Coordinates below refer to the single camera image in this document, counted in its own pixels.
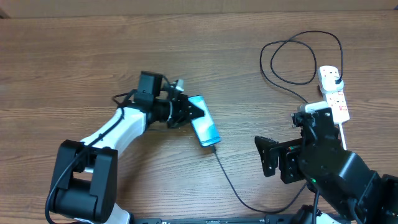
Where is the blue Samsung Galaxy smartphone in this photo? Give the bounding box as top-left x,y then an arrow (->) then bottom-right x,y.
188,95 -> 221,147

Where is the black USB charging cable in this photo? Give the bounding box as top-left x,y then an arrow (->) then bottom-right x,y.
211,30 -> 345,214

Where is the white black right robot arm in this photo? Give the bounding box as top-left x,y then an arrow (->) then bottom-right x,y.
254,108 -> 397,223

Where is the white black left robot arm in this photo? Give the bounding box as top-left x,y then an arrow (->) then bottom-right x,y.
44,71 -> 205,223

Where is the white charger plug adapter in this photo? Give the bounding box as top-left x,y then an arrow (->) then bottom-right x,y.
320,78 -> 344,94

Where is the white power strip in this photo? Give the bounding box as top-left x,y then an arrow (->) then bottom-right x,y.
317,65 -> 350,124

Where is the white power strip cord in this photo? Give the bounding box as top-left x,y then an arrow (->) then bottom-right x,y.
338,123 -> 348,151

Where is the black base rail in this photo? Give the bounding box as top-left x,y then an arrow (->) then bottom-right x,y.
130,213 -> 352,224

